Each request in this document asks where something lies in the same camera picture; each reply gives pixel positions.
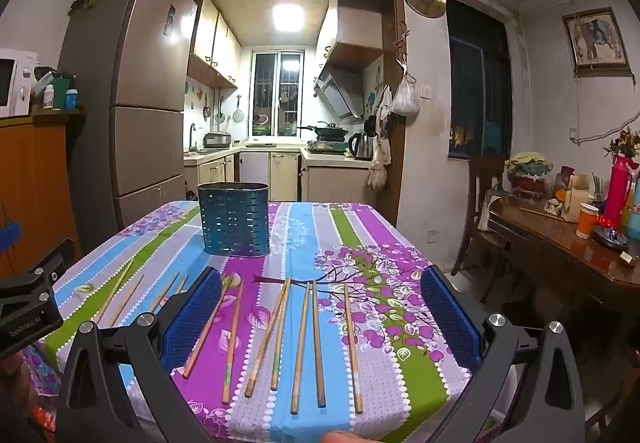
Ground white microwave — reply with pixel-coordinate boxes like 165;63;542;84
0;48;38;118

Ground hanging cloth bags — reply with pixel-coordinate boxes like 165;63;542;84
368;138;393;191

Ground hanging white plastic bag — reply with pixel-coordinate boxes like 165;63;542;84
391;73;421;117

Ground grey refrigerator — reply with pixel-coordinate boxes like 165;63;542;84
57;0;198;254

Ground orange paper cup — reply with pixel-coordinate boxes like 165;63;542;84
576;203;600;239

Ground dark curtained window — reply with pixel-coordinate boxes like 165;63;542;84
445;0;516;161

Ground framed elephant picture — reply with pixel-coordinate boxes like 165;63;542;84
562;7;632;74

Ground barred kitchen window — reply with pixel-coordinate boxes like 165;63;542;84
250;50;306;138

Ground dark ashtray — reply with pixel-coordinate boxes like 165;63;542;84
591;225;631;254

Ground green box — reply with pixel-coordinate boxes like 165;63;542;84
50;77;71;110

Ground dark wooden chair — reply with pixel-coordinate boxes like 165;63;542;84
452;155;511;304

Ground black wok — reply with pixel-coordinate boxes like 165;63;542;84
297;122;348;138

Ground flower basket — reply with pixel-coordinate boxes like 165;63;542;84
505;152;555;198

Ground glossy wooden side table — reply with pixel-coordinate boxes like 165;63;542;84
487;195;640;324

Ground dried flower bouquet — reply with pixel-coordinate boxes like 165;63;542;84
602;127;640;161

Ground orange wooden cabinet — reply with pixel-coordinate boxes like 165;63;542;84
0;110;83;279

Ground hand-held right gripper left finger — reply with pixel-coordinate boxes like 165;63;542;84
56;267;223;443

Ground cream wall cabinets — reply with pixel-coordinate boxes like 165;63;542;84
187;0;241;90

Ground white sack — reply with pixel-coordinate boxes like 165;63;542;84
477;188;506;231

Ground steel range hood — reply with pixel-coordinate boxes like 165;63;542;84
313;65;366;120

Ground set of wooden chopsticks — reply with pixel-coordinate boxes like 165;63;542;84
94;260;365;415

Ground cream base kitchen cabinets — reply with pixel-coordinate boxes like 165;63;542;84
184;148;373;204

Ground steel electric kettle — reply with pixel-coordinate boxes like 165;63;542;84
348;133;376;161

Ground blue perforated utensil holder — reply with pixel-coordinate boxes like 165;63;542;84
197;182;272;258

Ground floral striped tablecloth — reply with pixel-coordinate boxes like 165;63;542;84
40;200;501;443

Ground red thermos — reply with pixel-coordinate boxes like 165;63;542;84
602;154;635;229

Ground square ceiling light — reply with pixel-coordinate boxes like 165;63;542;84
271;3;307;34

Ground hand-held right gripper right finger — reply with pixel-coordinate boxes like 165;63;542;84
420;265;586;443

